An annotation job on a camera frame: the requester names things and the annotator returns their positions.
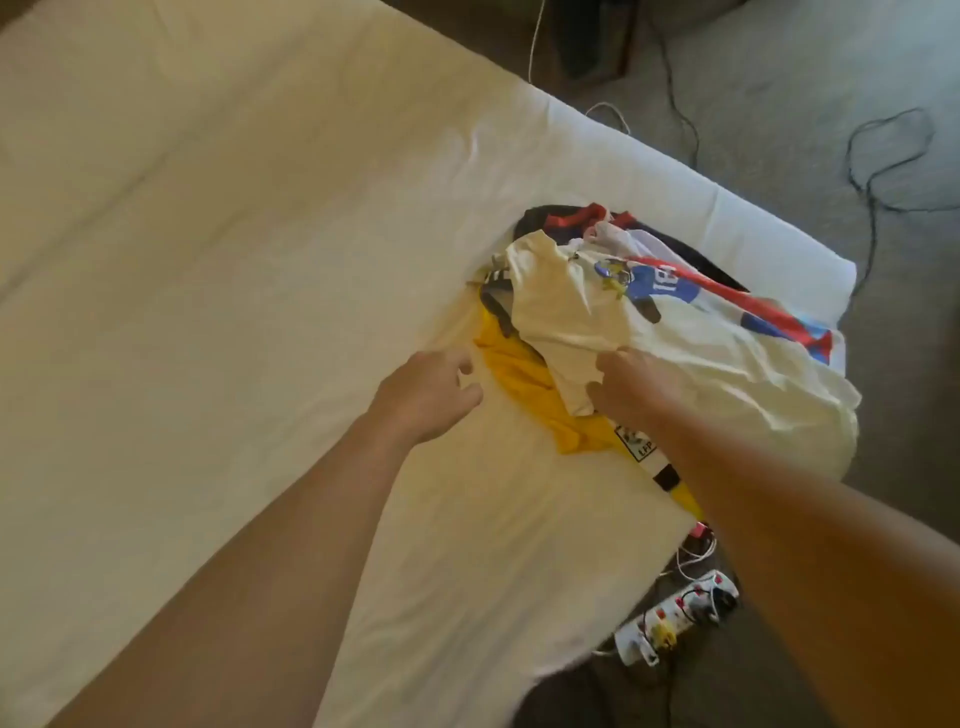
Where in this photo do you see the person's left hand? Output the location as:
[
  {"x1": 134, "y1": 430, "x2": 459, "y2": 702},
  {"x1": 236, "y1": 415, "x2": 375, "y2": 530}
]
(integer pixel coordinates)
[{"x1": 367, "y1": 348, "x2": 485, "y2": 449}]

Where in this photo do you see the person's right hand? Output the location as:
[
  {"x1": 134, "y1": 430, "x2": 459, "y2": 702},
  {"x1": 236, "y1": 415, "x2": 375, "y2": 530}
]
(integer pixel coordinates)
[{"x1": 585, "y1": 348, "x2": 699, "y2": 437}]

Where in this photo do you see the white t-shirt blue player print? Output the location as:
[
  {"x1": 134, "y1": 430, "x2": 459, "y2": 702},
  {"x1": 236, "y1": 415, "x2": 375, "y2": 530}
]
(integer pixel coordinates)
[{"x1": 505, "y1": 229, "x2": 864, "y2": 482}]

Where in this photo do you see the yellow shirt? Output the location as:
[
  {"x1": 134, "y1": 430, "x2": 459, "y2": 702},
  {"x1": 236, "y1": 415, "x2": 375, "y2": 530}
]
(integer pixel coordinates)
[{"x1": 472, "y1": 307, "x2": 707, "y2": 519}]

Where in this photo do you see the person's right forearm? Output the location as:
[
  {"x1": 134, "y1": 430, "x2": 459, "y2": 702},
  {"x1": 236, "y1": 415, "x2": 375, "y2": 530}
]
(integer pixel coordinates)
[{"x1": 645, "y1": 397, "x2": 960, "y2": 728}]

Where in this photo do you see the person's left forearm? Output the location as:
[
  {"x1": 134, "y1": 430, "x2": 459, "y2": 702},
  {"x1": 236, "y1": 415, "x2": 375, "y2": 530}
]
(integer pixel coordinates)
[{"x1": 52, "y1": 412, "x2": 414, "y2": 728}]

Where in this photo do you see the white power strip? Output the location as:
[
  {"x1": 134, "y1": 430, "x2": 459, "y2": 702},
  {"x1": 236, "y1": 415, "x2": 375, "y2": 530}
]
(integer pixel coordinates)
[{"x1": 612, "y1": 567, "x2": 741, "y2": 666}]

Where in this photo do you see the white bed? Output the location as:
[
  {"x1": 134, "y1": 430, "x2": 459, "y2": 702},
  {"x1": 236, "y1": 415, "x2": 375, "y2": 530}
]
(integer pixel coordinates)
[{"x1": 0, "y1": 0, "x2": 860, "y2": 728}]

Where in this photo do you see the straight black cable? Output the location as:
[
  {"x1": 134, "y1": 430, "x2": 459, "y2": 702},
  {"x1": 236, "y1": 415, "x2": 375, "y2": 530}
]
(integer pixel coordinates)
[{"x1": 645, "y1": 0, "x2": 704, "y2": 171}]

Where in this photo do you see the looped black cable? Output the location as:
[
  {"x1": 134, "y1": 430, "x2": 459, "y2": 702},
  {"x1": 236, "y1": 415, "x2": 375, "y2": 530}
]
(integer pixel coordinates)
[{"x1": 844, "y1": 105, "x2": 960, "y2": 294}]

